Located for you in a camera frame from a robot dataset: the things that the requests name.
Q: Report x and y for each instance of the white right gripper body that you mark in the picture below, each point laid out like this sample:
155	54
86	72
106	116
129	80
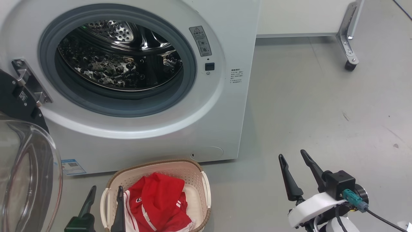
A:
310	211

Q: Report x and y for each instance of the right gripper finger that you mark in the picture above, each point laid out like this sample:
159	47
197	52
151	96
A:
317	174
291	188

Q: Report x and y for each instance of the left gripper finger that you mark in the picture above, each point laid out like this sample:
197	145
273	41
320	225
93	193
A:
88	206
119	216

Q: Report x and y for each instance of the red and white garment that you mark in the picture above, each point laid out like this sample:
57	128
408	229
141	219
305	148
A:
161	199

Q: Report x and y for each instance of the round glass washer door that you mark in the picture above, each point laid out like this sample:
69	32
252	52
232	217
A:
29	174

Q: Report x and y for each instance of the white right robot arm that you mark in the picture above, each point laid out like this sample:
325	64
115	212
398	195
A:
349	227

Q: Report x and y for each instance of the cream perforated laundry basket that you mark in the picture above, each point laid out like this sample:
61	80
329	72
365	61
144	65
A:
193	177

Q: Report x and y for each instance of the white front-load washing machine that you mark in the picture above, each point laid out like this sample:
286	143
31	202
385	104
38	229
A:
199	119

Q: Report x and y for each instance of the blue energy label sticker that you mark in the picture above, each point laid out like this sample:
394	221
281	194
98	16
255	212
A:
73	167

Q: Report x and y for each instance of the metal stand leg with caster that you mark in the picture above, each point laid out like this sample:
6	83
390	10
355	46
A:
349	38

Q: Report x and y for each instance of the white partition panel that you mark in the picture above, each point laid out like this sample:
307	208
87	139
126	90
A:
299	16

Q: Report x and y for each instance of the grey warning sticker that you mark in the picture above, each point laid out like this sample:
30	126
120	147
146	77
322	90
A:
200	41

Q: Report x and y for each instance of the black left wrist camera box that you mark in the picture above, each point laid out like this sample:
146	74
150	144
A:
80	224

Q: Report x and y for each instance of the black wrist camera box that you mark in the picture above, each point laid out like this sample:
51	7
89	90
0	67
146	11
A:
80	224
339	183

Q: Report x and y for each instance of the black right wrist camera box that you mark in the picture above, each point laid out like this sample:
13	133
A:
339	183

